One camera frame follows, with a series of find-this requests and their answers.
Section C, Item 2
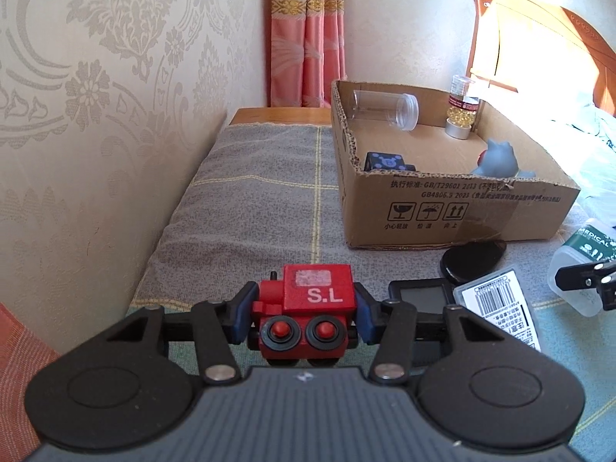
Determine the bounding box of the wooden bed headboard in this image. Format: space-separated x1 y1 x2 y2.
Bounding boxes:
468 0 616 117

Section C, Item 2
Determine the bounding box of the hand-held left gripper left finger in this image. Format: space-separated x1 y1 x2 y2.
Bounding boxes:
103 281 259 386

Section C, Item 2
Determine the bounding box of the clear bottle of yellow capsules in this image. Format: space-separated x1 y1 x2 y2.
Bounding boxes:
444 75 480 140

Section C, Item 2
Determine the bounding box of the white bottle with green label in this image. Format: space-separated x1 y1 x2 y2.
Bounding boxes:
550 218 616 317

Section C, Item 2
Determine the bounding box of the dark blue toy block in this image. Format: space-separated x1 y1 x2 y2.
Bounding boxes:
363 151 417 172

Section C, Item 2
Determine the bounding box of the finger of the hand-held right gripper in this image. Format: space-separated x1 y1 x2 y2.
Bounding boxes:
554 259 616 310

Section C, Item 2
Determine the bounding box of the brown cardboard box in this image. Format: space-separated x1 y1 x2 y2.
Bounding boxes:
330 79 581 251

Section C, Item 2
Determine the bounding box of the pink patterned curtain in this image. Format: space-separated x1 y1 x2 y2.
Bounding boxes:
269 0 347 109

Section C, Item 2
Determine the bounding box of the black oval case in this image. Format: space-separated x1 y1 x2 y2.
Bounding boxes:
440 239 508 285

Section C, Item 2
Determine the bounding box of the grey green plaid cloth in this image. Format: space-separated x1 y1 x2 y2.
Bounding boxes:
125 122 616 444

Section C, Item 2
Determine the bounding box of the black device with screen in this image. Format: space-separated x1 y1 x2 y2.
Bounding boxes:
389 279 456 369

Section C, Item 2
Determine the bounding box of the red toy train block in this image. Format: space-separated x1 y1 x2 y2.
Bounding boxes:
248 264 359 369

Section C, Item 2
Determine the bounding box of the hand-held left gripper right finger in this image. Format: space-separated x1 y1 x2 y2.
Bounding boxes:
353 283 509 386

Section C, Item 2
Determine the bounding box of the clear plastic case with label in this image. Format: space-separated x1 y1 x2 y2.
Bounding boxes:
455 269 544 353

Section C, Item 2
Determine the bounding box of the orange curtain with gold trim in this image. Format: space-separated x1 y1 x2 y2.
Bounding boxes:
0 303 63 448

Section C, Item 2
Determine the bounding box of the wooden bedside table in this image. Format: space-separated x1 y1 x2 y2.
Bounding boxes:
228 107 333 127

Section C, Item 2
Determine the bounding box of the clear plastic jar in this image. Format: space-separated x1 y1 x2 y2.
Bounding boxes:
353 90 419 132

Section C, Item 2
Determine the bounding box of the grey animal toy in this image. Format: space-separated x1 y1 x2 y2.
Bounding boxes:
470 139 535 181

